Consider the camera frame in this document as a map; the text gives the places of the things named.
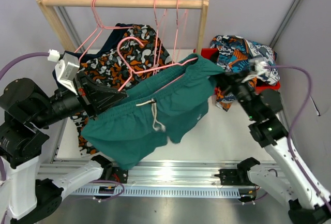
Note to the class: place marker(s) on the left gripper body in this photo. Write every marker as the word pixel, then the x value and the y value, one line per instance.
pixel 65 103

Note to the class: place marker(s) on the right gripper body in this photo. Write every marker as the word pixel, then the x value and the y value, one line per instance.
pixel 242 91

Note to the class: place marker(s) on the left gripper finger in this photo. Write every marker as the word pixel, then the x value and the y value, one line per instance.
pixel 92 90
pixel 100 102

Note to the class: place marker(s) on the blue patterned shorts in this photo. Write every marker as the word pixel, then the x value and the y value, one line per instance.
pixel 235 53

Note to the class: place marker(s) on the orange camouflage shorts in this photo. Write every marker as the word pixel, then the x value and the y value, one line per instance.
pixel 139 57

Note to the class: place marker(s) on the pink hanger camouflage shorts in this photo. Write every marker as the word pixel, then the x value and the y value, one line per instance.
pixel 158 39

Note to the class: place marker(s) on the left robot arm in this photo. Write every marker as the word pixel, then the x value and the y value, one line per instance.
pixel 28 111

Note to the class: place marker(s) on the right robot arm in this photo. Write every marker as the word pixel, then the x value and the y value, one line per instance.
pixel 304 197

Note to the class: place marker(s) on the navy blue shorts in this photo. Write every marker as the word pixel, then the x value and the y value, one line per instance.
pixel 98 66

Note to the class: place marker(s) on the pink hanger far left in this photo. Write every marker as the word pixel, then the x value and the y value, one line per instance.
pixel 95 24

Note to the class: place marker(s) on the red plastic tray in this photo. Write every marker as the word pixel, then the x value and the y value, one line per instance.
pixel 211 54

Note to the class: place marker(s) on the wooden clothes rack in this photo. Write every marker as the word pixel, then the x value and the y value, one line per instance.
pixel 47 8

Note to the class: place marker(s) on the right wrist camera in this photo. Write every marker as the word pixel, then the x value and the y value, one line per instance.
pixel 257 68

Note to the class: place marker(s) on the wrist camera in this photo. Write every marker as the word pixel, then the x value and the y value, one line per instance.
pixel 257 68
pixel 66 68

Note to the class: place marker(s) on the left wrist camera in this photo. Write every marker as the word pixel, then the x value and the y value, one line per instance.
pixel 66 68

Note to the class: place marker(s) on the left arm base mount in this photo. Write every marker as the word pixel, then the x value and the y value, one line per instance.
pixel 116 174

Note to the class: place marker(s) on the slotted cable duct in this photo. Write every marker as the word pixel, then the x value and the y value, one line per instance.
pixel 140 191

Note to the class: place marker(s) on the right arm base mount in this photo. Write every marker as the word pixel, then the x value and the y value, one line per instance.
pixel 232 177

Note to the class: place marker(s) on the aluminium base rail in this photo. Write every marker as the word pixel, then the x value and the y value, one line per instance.
pixel 152 173

